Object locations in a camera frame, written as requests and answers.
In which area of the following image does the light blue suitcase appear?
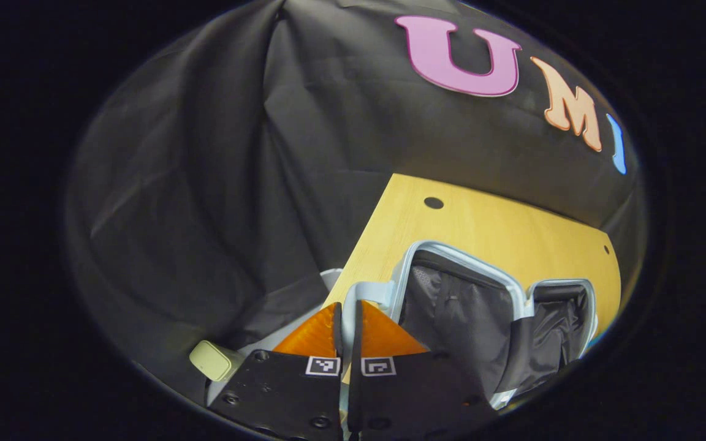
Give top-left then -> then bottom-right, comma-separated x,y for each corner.
322,240 -> 599,410

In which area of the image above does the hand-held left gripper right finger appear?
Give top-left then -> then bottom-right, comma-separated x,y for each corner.
347,300 -> 501,441

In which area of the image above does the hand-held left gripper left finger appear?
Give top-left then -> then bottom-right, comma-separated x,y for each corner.
208,301 -> 345,441

